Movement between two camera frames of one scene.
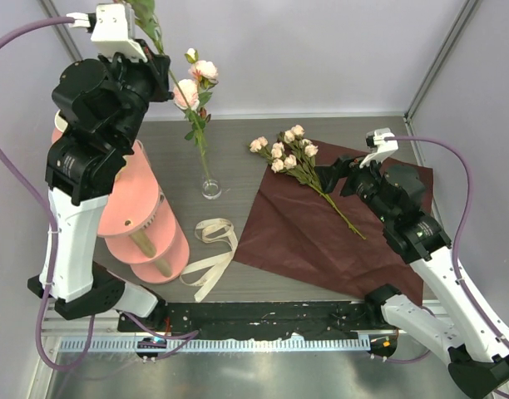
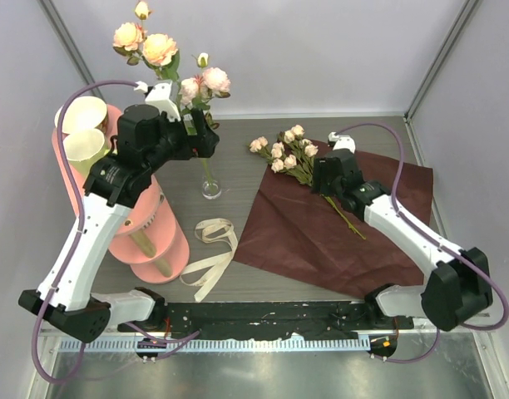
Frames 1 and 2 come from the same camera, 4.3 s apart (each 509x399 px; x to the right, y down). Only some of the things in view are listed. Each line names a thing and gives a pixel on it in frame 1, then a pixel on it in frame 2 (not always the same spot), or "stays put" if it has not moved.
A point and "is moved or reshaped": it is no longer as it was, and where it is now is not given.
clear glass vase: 211,188 stays put
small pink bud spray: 298,155 stays put
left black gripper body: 143,81 → 176,145
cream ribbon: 212,230 stays put
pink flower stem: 188,95 is moved or reshaped
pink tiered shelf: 137,224 stays put
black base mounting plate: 207,320 stays put
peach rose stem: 144,12 is moved or reshaped
